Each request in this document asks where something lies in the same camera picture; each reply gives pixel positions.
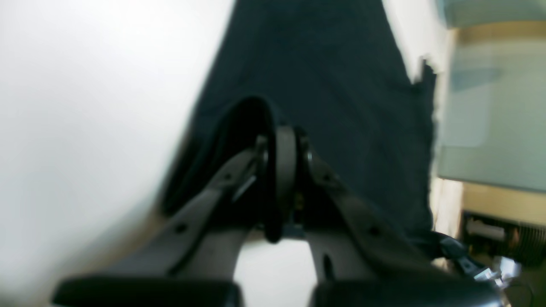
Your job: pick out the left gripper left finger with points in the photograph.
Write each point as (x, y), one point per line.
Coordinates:
(191, 261)

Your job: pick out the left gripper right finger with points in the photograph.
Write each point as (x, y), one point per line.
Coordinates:
(360, 260)

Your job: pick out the black T-shirt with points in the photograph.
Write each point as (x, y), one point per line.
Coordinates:
(332, 67)

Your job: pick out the grey cabinet beside table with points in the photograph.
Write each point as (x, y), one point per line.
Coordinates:
(494, 123)

